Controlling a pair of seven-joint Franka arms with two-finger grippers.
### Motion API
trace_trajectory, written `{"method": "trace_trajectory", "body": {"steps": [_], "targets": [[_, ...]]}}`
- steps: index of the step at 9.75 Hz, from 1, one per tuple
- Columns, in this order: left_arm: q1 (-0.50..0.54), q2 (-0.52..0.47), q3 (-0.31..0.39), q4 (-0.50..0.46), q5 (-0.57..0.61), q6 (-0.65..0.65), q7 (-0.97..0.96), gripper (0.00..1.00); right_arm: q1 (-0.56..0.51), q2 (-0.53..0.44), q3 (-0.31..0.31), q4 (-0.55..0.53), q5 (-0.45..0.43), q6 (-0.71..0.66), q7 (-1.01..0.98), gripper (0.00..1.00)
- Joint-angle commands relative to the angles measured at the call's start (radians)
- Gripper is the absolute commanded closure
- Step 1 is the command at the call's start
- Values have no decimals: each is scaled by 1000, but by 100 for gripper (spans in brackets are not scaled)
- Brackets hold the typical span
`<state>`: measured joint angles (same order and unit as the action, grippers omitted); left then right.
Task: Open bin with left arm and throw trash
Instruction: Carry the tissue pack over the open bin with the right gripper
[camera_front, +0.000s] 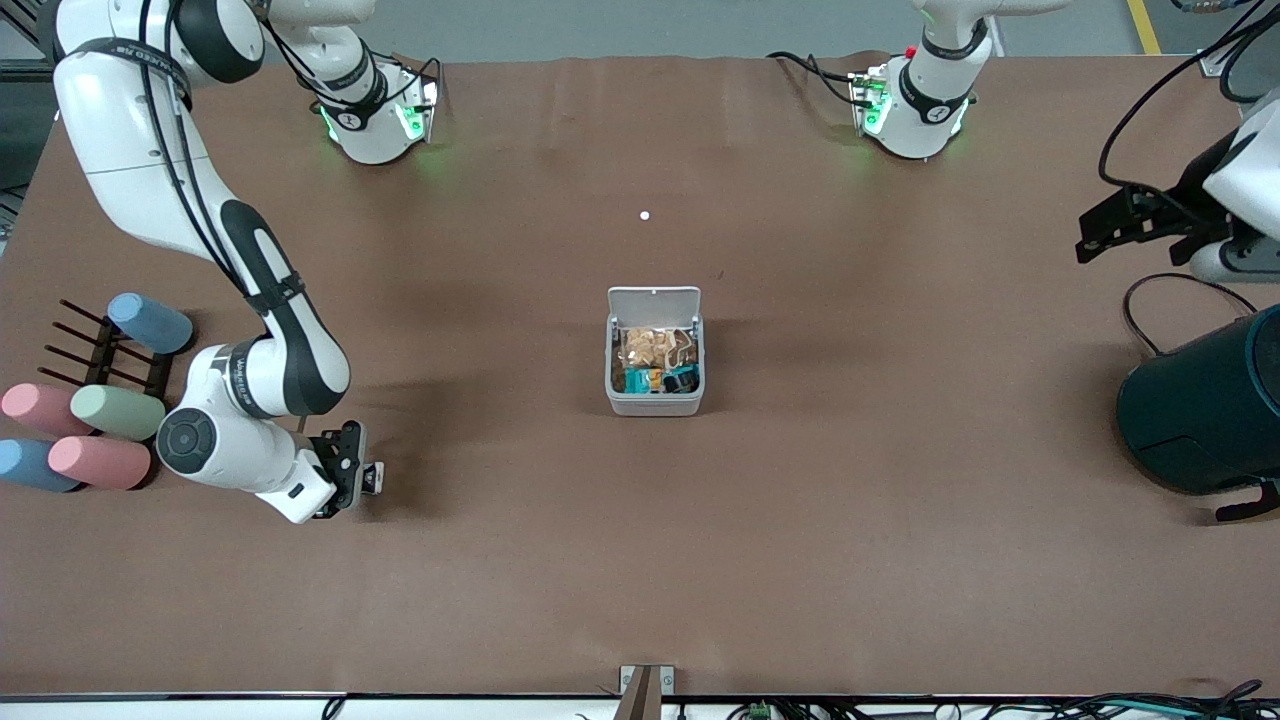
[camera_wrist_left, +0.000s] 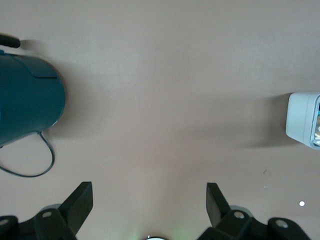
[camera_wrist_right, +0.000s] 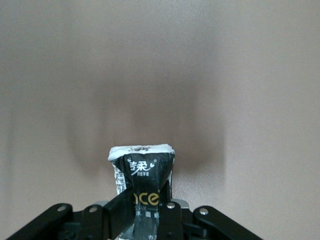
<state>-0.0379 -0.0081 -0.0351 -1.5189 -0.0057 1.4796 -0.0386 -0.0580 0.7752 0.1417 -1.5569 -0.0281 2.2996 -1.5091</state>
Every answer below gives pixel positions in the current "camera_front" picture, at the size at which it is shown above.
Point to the brown table cover sheet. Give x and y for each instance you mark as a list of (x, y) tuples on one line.
[(640, 560)]

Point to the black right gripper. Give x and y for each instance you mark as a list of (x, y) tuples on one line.
[(346, 462)]

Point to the black stand foot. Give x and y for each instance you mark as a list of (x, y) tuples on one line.
[(1245, 508)]

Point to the dark teal trash item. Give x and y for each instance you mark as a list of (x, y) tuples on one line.
[(683, 379)]

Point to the black snack packet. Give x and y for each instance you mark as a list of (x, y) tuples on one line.
[(375, 478)]

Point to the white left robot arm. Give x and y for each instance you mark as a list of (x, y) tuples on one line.
[(925, 120)]

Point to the metal base connector bracket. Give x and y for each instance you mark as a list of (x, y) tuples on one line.
[(868, 95), (425, 100)]

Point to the teal snack packet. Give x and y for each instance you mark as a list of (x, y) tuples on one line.
[(642, 382)]

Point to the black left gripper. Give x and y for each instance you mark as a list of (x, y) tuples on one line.
[(1197, 187)]

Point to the metal table edge bracket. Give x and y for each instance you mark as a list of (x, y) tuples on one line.
[(630, 675)]

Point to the black peg rack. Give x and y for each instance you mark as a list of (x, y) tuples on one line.
[(158, 375)]

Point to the dark teal round container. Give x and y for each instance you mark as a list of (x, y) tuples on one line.
[(1190, 410)]

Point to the beige rubber band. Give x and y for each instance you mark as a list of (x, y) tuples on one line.
[(686, 345)]

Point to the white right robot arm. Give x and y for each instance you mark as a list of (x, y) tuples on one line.
[(130, 130)]

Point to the aluminium frame post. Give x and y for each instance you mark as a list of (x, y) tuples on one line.
[(1212, 66), (35, 18)]

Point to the light blue plastic cup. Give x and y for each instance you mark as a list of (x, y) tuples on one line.
[(25, 463)]

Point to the pink plastic cup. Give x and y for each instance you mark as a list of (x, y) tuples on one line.
[(100, 462), (40, 408)]

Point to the green plastic cup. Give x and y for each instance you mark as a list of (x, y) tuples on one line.
[(118, 412)]

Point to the small white lidded bin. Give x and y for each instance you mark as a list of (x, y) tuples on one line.
[(655, 404)]

